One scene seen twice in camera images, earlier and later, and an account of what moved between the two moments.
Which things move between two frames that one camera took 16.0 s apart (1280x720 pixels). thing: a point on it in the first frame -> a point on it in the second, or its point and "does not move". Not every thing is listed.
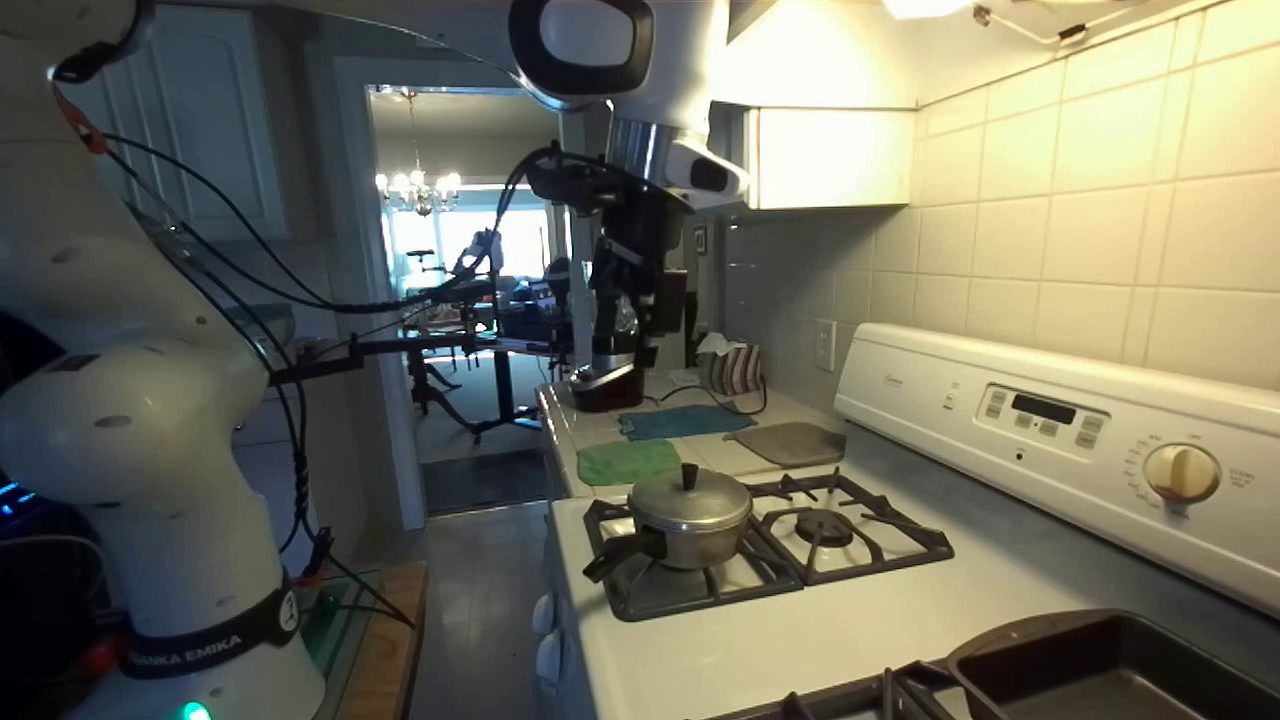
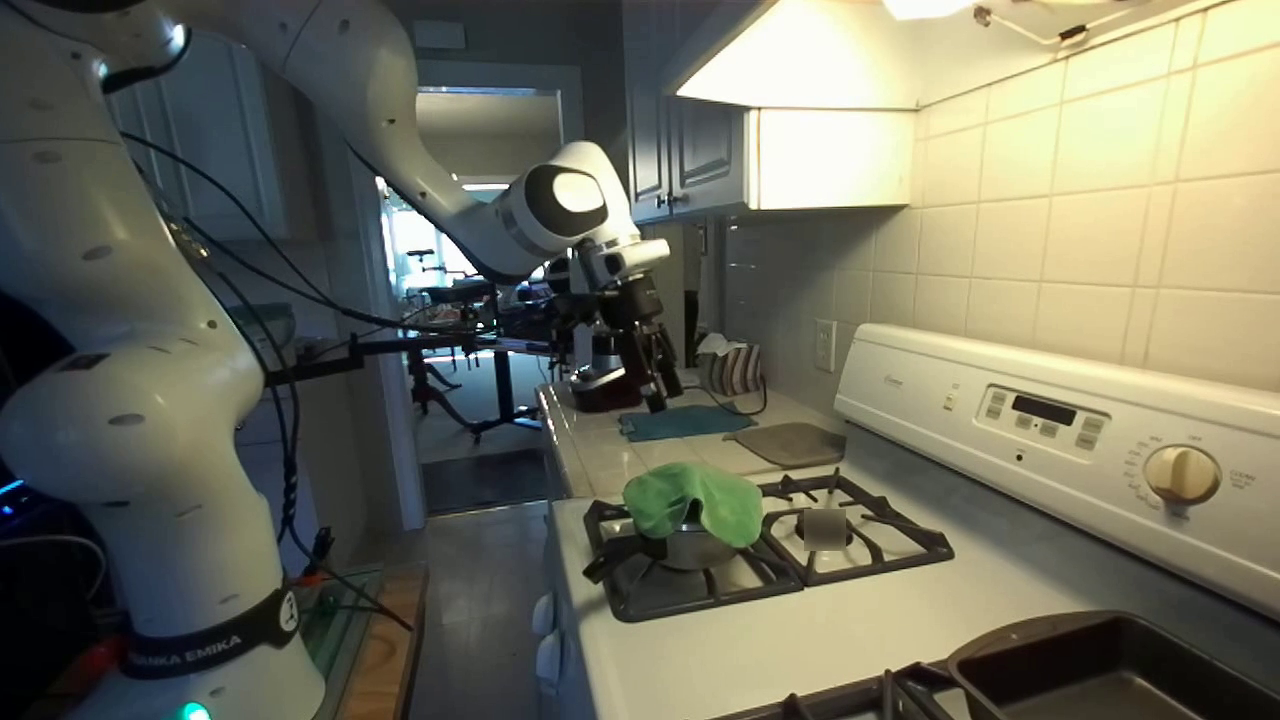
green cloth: (631, 461) -> (729, 507)
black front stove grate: (923, 690) does not move
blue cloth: (682, 423) does not move
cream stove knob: (1182, 468) does not move
